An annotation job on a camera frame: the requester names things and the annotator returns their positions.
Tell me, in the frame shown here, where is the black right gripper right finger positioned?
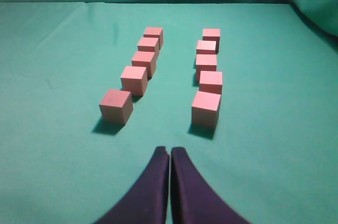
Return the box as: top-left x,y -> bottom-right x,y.
171,147 -> 246,223

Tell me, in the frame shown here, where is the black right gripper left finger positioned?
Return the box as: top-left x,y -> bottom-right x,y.
96,146 -> 169,223

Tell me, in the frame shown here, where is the pink cube column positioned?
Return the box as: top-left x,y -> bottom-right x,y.
199,71 -> 223,95
137,37 -> 159,52
131,51 -> 157,79
120,66 -> 148,96
191,91 -> 221,128
196,40 -> 217,54
202,29 -> 221,54
99,89 -> 133,125
143,27 -> 164,50
195,54 -> 217,82

